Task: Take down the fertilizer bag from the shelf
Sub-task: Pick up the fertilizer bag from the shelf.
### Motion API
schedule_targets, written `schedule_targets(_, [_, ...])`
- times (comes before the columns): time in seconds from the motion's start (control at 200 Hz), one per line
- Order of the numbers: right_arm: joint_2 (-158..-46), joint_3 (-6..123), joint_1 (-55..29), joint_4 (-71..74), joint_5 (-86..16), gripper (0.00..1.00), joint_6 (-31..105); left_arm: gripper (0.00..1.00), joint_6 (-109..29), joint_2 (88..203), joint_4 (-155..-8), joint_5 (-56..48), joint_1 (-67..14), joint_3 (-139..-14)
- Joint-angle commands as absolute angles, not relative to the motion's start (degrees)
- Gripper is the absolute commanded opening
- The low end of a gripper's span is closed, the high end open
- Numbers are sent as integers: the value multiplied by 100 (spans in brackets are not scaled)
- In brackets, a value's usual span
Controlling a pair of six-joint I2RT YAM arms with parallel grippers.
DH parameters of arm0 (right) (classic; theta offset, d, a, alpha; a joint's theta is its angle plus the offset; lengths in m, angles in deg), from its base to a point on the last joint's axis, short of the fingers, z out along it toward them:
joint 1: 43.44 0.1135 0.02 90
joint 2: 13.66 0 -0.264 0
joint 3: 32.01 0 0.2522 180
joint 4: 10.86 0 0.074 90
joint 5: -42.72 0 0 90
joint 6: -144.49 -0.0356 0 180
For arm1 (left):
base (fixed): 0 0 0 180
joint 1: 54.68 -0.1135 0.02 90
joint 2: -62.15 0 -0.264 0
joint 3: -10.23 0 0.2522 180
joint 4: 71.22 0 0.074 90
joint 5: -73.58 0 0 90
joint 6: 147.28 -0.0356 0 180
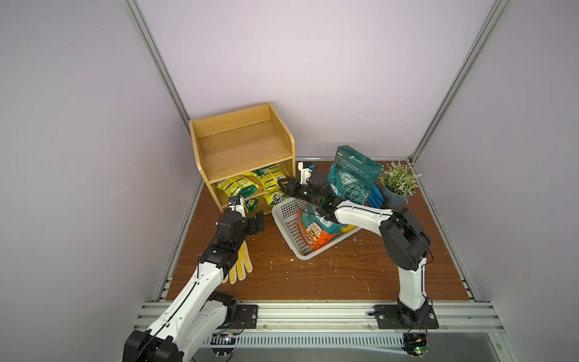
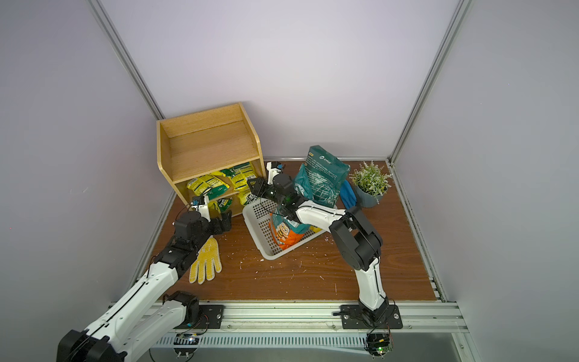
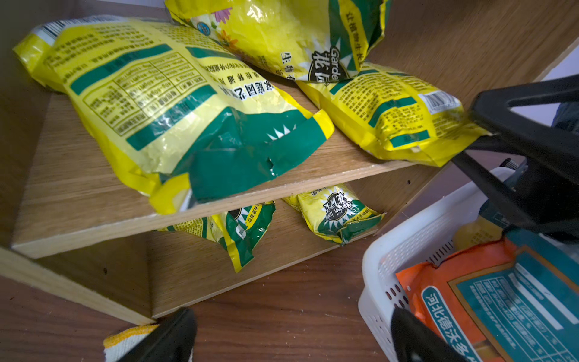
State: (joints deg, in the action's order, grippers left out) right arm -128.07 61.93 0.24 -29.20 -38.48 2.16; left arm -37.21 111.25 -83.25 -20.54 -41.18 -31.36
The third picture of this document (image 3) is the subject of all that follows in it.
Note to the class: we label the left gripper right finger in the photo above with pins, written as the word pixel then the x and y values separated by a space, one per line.
pixel 413 341

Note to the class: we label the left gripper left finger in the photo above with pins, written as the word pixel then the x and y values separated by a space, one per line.
pixel 172 340

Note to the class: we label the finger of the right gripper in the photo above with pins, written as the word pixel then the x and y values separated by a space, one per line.
pixel 547 199

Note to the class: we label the white plastic basket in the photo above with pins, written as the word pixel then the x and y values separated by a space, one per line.
pixel 426 237

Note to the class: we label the green orange fertilizer bag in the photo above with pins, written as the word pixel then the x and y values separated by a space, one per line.
pixel 515 299

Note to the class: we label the yellow packet shelf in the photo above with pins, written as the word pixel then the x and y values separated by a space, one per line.
pixel 238 231
pixel 335 213
pixel 302 40
pixel 180 119
pixel 395 116

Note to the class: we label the yellow packet shelf back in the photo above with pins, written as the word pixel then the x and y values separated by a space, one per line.
pixel 302 40

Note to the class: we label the green yellow fertilizer bag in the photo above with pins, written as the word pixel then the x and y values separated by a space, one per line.
pixel 488 226

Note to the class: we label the yellow packet bottom shelf left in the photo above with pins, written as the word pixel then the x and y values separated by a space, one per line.
pixel 238 231

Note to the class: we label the yellow packet bottom shelf right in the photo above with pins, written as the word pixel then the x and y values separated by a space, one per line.
pixel 335 213

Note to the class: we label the wooden three-tier shelf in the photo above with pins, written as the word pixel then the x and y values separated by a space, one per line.
pixel 69 227

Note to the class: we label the yellow knit work glove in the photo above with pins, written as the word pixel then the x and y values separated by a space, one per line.
pixel 117 346

